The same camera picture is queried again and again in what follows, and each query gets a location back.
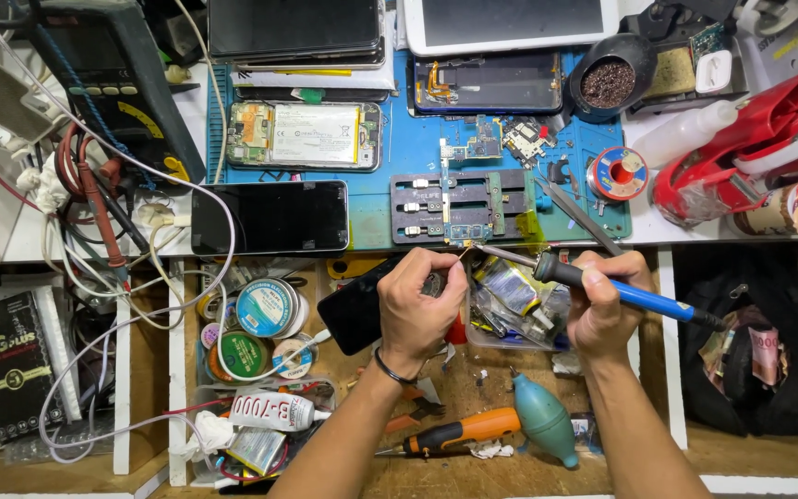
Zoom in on person's left hand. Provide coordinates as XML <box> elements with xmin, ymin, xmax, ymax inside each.
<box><xmin>376</xmin><ymin>247</ymin><xmax>470</xmax><ymax>379</ymax></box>

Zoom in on person's right hand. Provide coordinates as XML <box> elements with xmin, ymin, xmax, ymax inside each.
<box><xmin>567</xmin><ymin>250</ymin><xmax>657</xmax><ymax>365</ymax></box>

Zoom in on blue handled soldering iron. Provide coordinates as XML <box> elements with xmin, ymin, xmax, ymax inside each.
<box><xmin>471</xmin><ymin>243</ymin><xmax>727</xmax><ymax>332</ymax></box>

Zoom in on black phone screen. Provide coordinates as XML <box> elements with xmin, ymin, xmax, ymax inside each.
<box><xmin>316</xmin><ymin>252</ymin><xmax>457</xmax><ymax>357</ymax></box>

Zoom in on clear plastic parts container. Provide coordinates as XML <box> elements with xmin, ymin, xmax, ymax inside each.
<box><xmin>465</xmin><ymin>252</ymin><xmax>574</xmax><ymax>352</ymax></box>

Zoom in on blue phone circuit board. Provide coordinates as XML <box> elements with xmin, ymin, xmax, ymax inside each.
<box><xmin>439</xmin><ymin>118</ymin><xmax>504</xmax><ymax>245</ymax></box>

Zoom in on metal tweezers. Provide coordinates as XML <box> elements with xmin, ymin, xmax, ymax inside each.
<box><xmin>533</xmin><ymin>173</ymin><xmax>626</xmax><ymax>258</ymax></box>

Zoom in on black circuit board holder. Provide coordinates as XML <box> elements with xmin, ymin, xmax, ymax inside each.
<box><xmin>390</xmin><ymin>169</ymin><xmax>554</xmax><ymax>245</ymax></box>

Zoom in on green rubber dust blower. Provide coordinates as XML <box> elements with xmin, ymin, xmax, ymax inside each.
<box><xmin>508</xmin><ymin>366</ymin><xmax>580</xmax><ymax>470</ymax></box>

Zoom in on small white wick spool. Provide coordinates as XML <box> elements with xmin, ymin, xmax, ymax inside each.
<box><xmin>272</xmin><ymin>333</ymin><xmax>320</xmax><ymax>380</ymax></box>

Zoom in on orange and black screwdriver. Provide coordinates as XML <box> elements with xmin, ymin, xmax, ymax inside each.
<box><xmin>374</xmin><ymin>406</ymin><xmax>522</xmax><ymax>459</ymax></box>

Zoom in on black bag with banknotes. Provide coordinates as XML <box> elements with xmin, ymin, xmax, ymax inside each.
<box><xmin>675</xmin><ymin>262</ymin><xmax>798</xmax><ymax>439</ymax></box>

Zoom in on blue silicone work mat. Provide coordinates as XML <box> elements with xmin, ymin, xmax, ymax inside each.
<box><xmin>206</xmin><ymin>47</ymin><xmax>633</xmax><ymax>252</ymax></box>

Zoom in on black smartphone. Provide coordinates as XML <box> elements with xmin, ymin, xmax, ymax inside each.
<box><xmin>190</xmin><ymin>180</ymin><xmax>351</xmax><ymax>258</ymax></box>

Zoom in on white glue tube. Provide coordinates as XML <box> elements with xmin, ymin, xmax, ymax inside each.
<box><xmin>228</xmin><ymin>390</ymin><xmax>335</xmax><ymax>433</ymax></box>

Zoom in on green label wick spool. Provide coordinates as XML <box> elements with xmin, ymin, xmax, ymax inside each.
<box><xmin>204</xmin><ymin>330</ymin><xmax>272</xmax><ymax>385</ymax></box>

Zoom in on small black circuit board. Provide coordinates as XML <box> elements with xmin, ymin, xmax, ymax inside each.
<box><xmin>502</xmin><ymin>116</ymin><xmax>558</xmax><ymax>169</ymax></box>

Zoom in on white squeeze bottle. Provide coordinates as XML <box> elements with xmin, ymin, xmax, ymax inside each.
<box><xmin>630</xmin><ymin>100</ymin><xmax>741</xmax><ymax>171</ymax></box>

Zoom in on opened phone with white battery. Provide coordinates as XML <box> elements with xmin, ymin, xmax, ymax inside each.
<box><xmin>225</xmin><ymin>101</ymin><xmax>383</xmax><ymax>173</ymax></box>

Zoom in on silver pouch battery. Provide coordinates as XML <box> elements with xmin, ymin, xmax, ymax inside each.
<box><xmin>225</xmin><ymin>426</ymin><xmax>289</xmax><ymax>477</ymax></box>

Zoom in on red tape dispenser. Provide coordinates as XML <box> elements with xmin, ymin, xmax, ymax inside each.
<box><xmin>651</xmin><ymin>65</ymin><xmax>798</xmax><ymax>230</ymax></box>

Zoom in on brown printed tape roll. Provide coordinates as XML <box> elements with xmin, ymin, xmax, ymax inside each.
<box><xmin>733</xmin><ymin>161</ymin><xmax>798</xmax><ymax>248</ymax></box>

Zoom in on black bowl of brass wool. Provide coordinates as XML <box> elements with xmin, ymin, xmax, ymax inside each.
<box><xmin>568</xmin><ymin>32</ymin><xmax>658</xmax><ymax>125</ymax></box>

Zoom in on crumpled white tissue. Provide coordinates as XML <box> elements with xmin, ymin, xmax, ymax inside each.
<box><xmin>169</xmin><ymin>409</ymin><xmax>236</xmax><ymax>463</ymax></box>

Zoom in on yellow cleaning sponge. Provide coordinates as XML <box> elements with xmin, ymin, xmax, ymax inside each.
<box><xmin>644</xmin><ymin>46</ymin><xmax>698</xmax><ymax>99</ymax></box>

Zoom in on white charger adapter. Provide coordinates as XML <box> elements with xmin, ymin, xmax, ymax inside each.
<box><xmin>695</xmin><ymin>49</ymin><xmax>734</xmax><ymax>95</ymax></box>

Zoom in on stack of dark phones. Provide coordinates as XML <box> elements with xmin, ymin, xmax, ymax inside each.
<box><xmin>206</xmin><ymin>0</ymin><xmax>387</xmax><ymax>72</ymax></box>

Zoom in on white tablet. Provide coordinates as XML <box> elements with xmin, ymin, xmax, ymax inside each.
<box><xmin>402</xmin><ymin>0</ymin><xmax>622</xmax><ymax>58</ymax></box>

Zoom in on red multimeter probe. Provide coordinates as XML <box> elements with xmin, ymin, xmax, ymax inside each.
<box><xmin>76</xmin><ymin>137</ymin><xmax>131</xmax><ymax>291</ymax></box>

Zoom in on dark green multimeter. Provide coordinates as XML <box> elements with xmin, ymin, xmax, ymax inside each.
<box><xmin>28</xmin><ymin>0</ymin><xmax>207</xmax><ymax>187</ymax></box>

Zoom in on black screen protector packet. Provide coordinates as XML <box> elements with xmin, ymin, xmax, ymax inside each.
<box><xmin>0</xmin><ymin>290</ymin><xmax>69</xmax><ymax>446</ymax></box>

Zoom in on black wrist bracelet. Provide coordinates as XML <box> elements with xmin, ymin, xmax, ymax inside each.
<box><xmin>373</xmin><ymin>346</ymin><xmax>418</xmax><ymax>386</ymax></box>

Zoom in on orange handled pliers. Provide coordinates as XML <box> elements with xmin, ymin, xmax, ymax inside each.
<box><xmin>356</xmin><ymin>380</ymin><xmax>447</xmax><ymax>435</ymax></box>

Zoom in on red solder wire spool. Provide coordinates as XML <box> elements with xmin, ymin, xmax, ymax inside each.
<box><xmin>586</xmin><ymin>146</ymin><xmax>650</xmax><ymax>203</ymax></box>

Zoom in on white cable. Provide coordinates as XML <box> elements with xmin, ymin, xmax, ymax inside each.
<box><xmin>0</xmin><ymin>0</ymin><xmax>334</xmax><ymax>465</ymax></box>

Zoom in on opened blue phone frame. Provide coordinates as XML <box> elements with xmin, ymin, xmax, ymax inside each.
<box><xmin>409</xmin><ymin>52</ymin><xmax>565</xmax><ymax>116</ymax></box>

